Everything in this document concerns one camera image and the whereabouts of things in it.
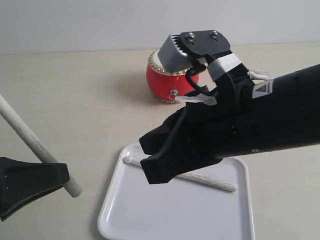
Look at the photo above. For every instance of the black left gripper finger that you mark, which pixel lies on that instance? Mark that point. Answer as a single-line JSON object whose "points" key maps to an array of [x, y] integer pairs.
{"points": [[24, 182]]}

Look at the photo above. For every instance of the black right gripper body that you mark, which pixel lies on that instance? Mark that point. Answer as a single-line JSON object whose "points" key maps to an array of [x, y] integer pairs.
{"points": [[224, 129]]}

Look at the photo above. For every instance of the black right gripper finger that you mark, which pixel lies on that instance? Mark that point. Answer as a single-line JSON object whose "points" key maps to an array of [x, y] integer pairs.
{"points": [[152, 141], [178, 155]]}

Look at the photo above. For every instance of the white drumstick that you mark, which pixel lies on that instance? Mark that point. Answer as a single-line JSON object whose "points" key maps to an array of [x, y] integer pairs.
{"points": [[208, 181], [34, 143]]}

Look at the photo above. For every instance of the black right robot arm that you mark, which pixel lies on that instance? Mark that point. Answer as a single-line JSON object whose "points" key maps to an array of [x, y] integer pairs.
{"points": [[278, 115]]}

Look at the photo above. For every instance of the small red drum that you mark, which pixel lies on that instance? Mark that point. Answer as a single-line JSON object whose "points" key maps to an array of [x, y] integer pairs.
{"points": [[164, 85]]}

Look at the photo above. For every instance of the white plastic tray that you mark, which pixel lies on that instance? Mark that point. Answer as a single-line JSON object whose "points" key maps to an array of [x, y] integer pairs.
{"points": [[133, 209]]}

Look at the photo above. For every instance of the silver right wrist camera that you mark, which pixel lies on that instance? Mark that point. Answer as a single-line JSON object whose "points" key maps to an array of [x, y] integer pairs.
{"points": [[181, 50]]}

